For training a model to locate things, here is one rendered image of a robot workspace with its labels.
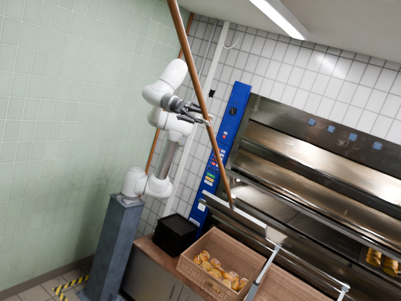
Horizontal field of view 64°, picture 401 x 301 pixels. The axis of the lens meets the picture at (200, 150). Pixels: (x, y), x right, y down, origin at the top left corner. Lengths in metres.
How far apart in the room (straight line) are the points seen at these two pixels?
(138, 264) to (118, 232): 0.43
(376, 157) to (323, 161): 0.35
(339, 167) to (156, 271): 1.68
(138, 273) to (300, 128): 1.83
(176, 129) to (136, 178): 0.56
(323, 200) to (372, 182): 0.36
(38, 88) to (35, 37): 0.32
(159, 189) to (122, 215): 0.35
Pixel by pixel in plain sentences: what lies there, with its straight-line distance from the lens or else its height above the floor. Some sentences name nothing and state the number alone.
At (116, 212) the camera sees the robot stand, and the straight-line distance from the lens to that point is 2.67.
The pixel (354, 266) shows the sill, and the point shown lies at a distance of 2.74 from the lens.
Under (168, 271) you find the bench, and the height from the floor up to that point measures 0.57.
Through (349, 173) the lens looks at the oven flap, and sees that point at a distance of 2.58.
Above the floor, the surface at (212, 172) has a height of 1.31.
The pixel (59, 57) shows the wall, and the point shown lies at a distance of 2.38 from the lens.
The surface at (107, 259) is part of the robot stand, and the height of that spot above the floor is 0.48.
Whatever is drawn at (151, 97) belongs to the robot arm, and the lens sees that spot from 1.68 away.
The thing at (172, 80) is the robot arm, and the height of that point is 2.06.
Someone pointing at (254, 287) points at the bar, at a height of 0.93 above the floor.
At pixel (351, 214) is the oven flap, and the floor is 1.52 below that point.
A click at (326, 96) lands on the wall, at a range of 2.60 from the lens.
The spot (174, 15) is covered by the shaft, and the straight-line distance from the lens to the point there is 1.17.
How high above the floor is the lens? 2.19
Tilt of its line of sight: 14 degrees down
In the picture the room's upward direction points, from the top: 18 degrees clockwise
